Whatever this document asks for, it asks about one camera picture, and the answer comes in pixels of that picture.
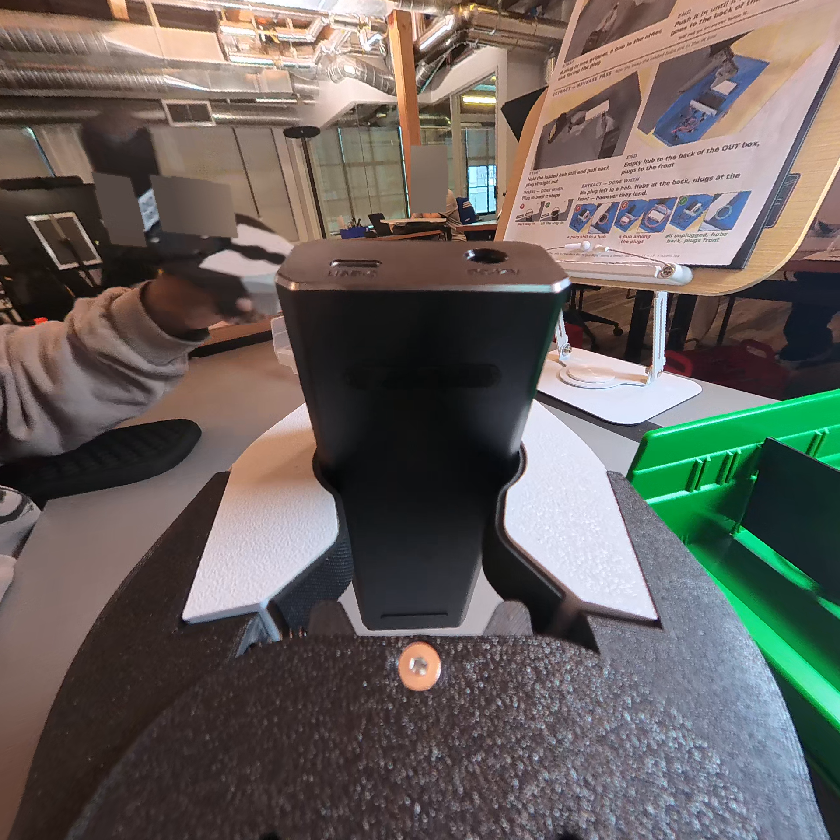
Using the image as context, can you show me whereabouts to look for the black bin divider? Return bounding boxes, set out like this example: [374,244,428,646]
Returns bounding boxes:
[740,438,840,588]

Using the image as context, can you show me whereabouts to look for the silver air duct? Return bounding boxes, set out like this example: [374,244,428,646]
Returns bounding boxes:
[0,25,322,93]

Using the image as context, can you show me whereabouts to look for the black framed board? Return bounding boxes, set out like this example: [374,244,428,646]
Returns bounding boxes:
[0,176,106,309]

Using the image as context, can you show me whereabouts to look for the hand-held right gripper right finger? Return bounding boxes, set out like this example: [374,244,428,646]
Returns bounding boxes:
[481,400,660,621]

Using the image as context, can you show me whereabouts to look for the grey patterned cloth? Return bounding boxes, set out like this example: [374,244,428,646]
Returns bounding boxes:
[0,486,43,601]

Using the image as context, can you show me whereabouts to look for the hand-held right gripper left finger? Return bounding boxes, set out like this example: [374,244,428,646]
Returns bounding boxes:
[182,400,357,643]

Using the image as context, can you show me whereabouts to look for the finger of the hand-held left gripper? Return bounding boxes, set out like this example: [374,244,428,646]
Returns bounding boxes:
[223,217,295,262]
[238,259,280,315]

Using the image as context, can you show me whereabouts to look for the person's left hand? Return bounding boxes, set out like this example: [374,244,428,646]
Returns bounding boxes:
[141,269,257,340]

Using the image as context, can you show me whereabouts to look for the black wrist rest pad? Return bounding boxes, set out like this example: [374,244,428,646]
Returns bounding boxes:
[0,419,203,508]

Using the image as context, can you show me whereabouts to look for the printed instruction sheet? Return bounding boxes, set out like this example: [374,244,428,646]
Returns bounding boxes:
[533,0,836,269]

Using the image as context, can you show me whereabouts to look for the black office chair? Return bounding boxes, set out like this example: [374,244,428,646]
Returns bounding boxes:
[571,289,624,350]

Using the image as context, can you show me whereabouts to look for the black usb hub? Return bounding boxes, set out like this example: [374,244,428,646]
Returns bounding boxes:
[276,239,571,632]

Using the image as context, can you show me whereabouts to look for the green plastic bin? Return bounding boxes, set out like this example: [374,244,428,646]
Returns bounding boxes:
[626,388,840,798]

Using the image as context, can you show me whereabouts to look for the black floor lamp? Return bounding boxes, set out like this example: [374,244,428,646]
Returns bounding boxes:
[283,126,322,240]

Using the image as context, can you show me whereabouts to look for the person's left forearm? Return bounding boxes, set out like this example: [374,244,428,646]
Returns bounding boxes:
[0,281,211,463]

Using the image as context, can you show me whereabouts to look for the wooden post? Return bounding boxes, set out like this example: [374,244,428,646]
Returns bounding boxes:
[387,10,421,173]

